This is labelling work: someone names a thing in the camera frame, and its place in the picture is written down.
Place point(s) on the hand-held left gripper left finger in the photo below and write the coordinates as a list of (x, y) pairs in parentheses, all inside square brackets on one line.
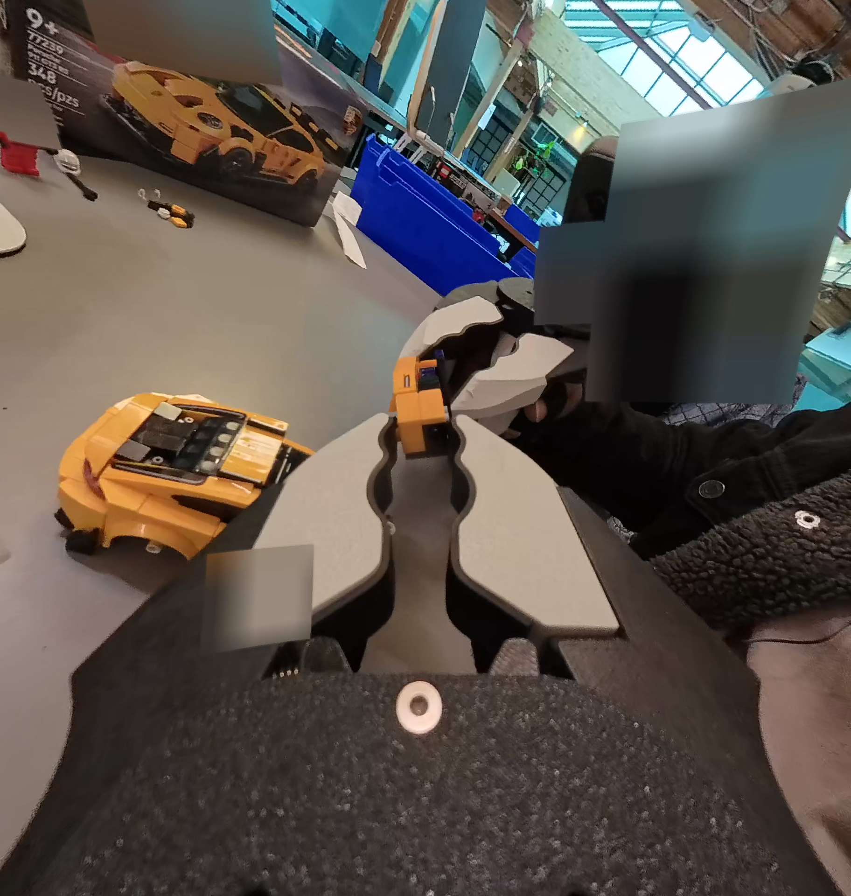
[(334, 511)]

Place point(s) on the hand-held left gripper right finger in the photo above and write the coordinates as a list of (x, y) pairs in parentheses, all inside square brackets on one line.
[(530, 553)]

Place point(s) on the red lego minifigure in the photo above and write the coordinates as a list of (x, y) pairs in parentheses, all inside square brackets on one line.
[(19, 155)]

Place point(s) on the person's right forearm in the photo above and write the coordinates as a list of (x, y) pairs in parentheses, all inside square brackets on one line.
[(642, 455)]

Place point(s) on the person's right hand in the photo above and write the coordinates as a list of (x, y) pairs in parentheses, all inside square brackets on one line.
[(572, 397)]

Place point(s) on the black lego set box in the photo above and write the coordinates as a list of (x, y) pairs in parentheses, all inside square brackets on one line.
[(187, 133)]

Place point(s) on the building instruction booklet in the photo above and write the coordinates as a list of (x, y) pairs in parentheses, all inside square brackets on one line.
[(348, 231)]

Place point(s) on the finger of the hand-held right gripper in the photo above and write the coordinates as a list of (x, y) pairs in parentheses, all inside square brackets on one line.
[(453, 318), (516, 374)]

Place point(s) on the spare small lego pieces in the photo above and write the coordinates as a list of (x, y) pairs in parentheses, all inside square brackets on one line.
[(170, 208)]

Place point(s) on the yellow lego car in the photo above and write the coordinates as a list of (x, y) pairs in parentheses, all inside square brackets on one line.
[(152, 476)]

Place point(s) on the beige hoodie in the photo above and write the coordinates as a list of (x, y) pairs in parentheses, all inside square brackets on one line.
[(817, 700)]

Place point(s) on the blue plastic bin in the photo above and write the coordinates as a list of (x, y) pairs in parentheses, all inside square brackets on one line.
[(523, 238), (425, 217)]

